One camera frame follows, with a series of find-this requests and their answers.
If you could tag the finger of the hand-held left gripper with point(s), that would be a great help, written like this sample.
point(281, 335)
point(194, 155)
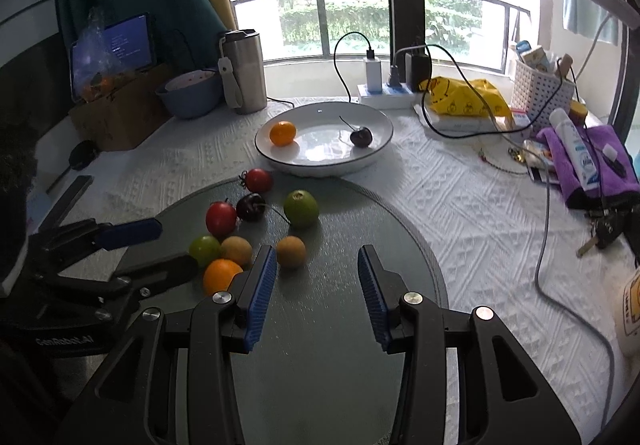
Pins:
point(160, 267)
point(130, 232)

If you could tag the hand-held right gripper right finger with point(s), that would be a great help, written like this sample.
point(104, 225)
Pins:
point(371, 292)

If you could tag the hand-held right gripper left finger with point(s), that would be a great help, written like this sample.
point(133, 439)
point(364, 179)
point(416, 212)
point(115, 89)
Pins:
point(262, 292)

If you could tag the orange mandarin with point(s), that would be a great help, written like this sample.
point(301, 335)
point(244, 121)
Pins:
point(282, 133)
point(220, 275)

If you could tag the small green round fruit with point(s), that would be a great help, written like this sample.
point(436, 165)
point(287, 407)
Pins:
point(204, 250)

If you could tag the yellow-brown round fruit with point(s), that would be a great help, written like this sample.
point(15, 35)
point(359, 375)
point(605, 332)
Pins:
point(236, 250)
point(291, 252)

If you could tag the red cherry tomato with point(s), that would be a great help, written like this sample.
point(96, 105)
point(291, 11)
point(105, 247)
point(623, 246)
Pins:
point(259, 180)
point(221, 218)

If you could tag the dark cherry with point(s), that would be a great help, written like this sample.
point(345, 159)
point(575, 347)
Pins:
point(361, 137)
point(250, 207)

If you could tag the large green round fruit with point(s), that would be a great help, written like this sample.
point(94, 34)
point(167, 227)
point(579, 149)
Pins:
point(301, 208)

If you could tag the white plate with dark rim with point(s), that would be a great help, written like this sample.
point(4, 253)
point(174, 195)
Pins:
point(320, 150)

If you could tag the round glass board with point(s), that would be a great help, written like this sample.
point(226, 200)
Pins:
point(325, 225)

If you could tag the black hand mirror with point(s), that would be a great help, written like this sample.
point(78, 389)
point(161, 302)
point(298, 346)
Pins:
point(82, 155)

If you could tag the white textured tablecloth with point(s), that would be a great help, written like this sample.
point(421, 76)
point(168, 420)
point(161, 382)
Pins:
point(450, 225)

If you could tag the cardboard box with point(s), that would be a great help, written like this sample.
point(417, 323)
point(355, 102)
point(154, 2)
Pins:
point(120, 120)

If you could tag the blue bowl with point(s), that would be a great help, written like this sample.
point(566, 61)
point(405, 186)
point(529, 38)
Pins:
point(192, 97)

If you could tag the flat white box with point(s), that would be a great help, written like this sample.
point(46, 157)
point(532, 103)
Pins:
point(460, 125)

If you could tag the tablet with blue screen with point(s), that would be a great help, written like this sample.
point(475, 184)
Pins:
point(130, 42)

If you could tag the white power strip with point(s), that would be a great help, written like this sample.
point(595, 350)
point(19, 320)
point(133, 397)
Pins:
point(385, 95)

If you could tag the plastic card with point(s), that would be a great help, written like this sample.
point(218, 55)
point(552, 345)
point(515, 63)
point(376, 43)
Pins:
point(537, 175)

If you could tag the yellow plastic bag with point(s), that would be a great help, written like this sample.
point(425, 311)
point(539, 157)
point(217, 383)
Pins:
point(470, 100)

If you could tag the white charger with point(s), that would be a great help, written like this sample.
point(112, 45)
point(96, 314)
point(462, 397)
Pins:
point(372, 72)

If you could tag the black power adapter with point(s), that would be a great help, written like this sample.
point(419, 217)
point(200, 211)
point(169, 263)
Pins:
point(417, 69)

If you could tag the small red and white box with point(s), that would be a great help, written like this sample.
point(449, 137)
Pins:
point(522, 117)

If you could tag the bunch of keys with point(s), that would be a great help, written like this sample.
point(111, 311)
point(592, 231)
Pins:
point(607, 232)

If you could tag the white tube bottle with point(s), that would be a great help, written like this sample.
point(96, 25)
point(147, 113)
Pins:
point(577, 150)

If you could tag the white mug with yellow print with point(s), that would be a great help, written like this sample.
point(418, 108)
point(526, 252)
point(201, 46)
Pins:
point(627, 315)

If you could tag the white plastic basket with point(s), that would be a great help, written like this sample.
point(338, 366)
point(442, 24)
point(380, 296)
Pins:
point(540, 92)

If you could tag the purple cloth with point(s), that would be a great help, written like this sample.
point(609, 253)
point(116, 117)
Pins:
point(612, 145)

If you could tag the small carton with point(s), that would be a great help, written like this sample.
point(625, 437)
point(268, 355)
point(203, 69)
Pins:
point(534, 59)

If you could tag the white desk lamp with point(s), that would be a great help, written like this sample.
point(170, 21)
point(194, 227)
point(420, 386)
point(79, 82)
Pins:
point(610, 0)

